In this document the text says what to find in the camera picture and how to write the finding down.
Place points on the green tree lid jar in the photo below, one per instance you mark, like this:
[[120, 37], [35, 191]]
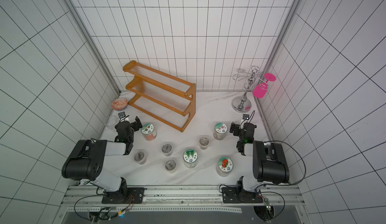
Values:
[[190, 157]]

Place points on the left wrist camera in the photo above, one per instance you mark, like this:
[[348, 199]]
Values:
[[123, 117]]

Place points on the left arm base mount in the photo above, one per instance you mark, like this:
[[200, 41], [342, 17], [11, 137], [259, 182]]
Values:
[[133, 195]]

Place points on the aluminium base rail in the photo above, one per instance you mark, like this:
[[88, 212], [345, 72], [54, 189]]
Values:
[[86, 199]]

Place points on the orange patterned glass bowl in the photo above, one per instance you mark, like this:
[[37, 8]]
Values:
[[119, 104]]

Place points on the small container red seeds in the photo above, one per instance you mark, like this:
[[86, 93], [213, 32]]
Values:
[[167, 149]]

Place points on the chrome wine glass rack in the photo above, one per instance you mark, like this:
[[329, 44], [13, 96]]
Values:
[[241, 103]]

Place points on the clear glass cup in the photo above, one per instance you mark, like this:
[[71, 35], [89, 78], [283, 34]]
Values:
[[111, 122]]

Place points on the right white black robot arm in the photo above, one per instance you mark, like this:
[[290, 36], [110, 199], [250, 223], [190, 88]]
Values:
[[269, 164]]

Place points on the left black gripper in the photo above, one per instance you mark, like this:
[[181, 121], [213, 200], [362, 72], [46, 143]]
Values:
[[131, 125]]

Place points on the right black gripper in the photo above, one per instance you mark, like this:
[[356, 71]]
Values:
[[238, 129]]

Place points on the orange wooden two-tier shelf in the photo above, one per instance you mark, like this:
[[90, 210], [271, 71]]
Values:
[[170, 92]]

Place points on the red seed jar monkey lid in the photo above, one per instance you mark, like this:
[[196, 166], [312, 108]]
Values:
[[149, 132]]

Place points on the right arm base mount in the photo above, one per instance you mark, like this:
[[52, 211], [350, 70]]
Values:
[[231, 195]]

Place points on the small container purple seeds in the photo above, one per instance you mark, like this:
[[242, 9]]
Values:
[[204, 143]]

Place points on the strawberry lid jar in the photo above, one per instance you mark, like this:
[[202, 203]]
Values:
[[224, 166]]

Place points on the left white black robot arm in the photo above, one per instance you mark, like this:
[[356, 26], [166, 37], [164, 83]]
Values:
[[86, 162]]

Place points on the flower label seed jar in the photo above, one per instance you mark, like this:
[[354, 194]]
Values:
[[220, 131]]

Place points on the small container brown seeds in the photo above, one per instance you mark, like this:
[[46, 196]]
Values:
[[170, 165]]

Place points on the pink plastic wine glass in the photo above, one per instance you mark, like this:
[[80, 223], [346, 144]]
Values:
[[261, 89]]

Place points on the wiring bundle under rail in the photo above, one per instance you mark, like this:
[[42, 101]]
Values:
[[111, 213]]

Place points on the round black floor port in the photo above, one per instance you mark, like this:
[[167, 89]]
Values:
[[264, 213]]

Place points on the small container dark seeds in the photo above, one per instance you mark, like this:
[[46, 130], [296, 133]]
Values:
[[140, 157]]

